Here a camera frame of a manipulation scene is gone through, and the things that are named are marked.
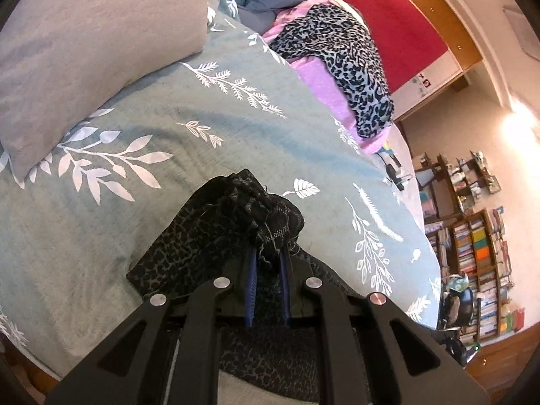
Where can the grey pillow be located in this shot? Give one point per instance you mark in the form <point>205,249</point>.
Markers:
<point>84,42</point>

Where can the pink dotted blanket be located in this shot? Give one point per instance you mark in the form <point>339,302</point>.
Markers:
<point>333,93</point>

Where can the red upright mattress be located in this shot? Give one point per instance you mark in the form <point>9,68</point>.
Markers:
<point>396,21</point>

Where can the teal patterned cloth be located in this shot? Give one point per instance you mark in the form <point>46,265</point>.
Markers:
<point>455,281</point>

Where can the grey leopard print garment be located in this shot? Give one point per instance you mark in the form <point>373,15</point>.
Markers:
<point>346,59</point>

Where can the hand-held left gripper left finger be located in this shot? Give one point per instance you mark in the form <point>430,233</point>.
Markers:
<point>252,287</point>

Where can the black chair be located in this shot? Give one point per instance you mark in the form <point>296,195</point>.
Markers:
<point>457,308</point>

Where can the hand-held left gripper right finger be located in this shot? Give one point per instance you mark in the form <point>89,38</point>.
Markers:
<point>284,287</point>

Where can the wooden bookshelf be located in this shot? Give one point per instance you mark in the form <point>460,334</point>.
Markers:
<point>476,253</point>

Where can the white folded blanket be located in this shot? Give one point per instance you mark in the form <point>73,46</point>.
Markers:
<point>355,10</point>

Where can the dark leopard print pants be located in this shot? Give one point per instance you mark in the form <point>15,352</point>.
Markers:
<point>211,236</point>

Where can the teal leaf print blanket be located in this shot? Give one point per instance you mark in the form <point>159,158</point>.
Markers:
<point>253,147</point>

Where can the framed wall photo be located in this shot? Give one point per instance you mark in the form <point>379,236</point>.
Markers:
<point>525,29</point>

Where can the black power strip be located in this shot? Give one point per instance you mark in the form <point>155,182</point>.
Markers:
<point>396,181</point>

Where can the wooden desk with shelf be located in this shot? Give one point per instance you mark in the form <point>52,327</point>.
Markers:
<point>447,190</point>

